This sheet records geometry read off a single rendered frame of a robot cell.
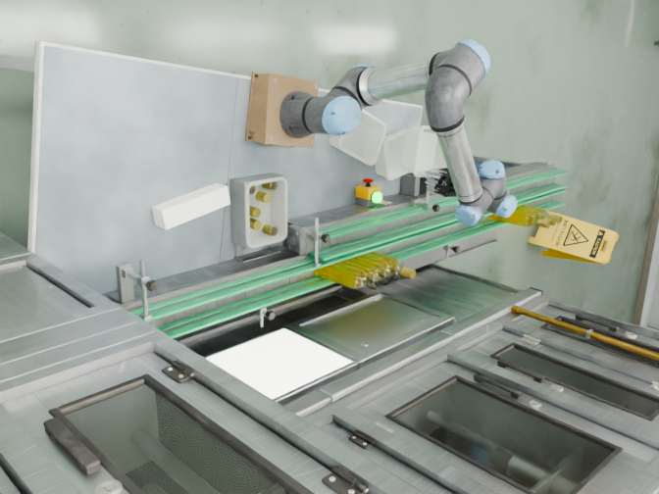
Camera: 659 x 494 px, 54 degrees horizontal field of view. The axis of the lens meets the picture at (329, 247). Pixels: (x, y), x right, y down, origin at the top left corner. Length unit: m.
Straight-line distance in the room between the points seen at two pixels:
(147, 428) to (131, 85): 1.12
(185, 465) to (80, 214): 1.08
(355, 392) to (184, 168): 0.85
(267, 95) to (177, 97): 0.28
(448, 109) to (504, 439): 0.85
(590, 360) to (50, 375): 1.59
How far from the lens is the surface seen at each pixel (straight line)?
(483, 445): 1.73
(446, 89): 1.75
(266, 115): 2.10
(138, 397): 1.17
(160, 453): 1.03
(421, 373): 2.01
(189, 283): 2.04
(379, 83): 2.02
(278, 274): 2.13
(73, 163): 1.90
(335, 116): 2.00
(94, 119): 1.91
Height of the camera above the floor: 2.47
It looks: 43 degrees down
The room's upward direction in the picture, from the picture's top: 108 degrees clockwise
